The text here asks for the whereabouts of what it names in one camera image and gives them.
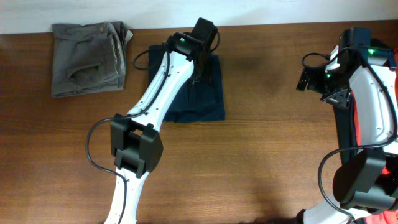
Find dark navy blue shorts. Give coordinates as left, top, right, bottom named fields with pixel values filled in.
left=164, top=55, right=226, bottom=123

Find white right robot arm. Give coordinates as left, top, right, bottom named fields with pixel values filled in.
left=294, top=27, right=397, bottom=223

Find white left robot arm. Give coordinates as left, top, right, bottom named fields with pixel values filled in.
left=105, top=18, right=219, bottom=224

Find folded grey cargo shorts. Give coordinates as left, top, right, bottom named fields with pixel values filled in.
left=51, top=21, right=133, bottom=98

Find red t-shirt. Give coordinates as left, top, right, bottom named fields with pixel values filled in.
left=354, top=48, right=397, bottom=224

